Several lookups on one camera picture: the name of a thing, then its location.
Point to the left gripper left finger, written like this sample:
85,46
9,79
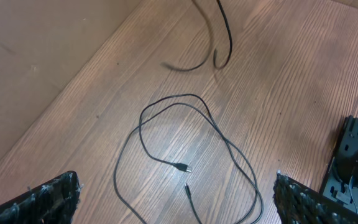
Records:
54,201

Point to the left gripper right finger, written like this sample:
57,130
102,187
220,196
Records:
297,203

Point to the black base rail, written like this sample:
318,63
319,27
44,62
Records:
340,183

